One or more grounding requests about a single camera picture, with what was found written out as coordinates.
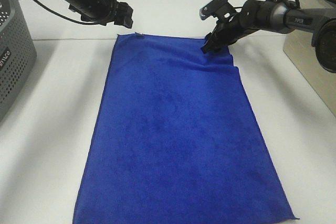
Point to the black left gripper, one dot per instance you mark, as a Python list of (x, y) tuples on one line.
[(101, 12)]

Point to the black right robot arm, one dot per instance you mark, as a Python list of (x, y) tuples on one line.
[(271, 16)]

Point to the blue microfibre towel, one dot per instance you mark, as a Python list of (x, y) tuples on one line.
[(176, 141)]

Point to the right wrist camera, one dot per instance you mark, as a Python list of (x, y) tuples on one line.
[(220, 9)]

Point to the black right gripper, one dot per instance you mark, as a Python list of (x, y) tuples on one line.
[(225, 33)]

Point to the grey perforated plastic basket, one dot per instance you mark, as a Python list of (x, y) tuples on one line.
[(18, 53)]

